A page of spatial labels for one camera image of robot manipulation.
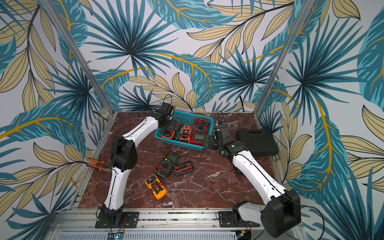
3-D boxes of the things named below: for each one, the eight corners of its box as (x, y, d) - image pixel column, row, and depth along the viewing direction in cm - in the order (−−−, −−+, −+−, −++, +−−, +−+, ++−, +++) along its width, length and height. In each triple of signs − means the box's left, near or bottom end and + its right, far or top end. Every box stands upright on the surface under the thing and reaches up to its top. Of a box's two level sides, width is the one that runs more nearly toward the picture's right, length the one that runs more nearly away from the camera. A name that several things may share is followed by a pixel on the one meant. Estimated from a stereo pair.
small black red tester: (174, 177, 89) (174, 174, 86) (172, 168, 92) (172, 166, 89) (194, 170, 91) (194, 168, 88) (191, 162, 95) (191, 160, 92)
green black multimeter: (152, 172, 91) (150, 170, 88) (168, 152, 100) (167, 149, 96) (164, 180, 88) (163, 178, 85) (180, 158, 97) (179, 155, 94)
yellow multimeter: (157, 202, 81) (156, 200, 77) (145, 183, 87) (143, 180, 83) (168, 193, 84) (167, 190, 80) (155, 175, 90) (154, 172, 86)
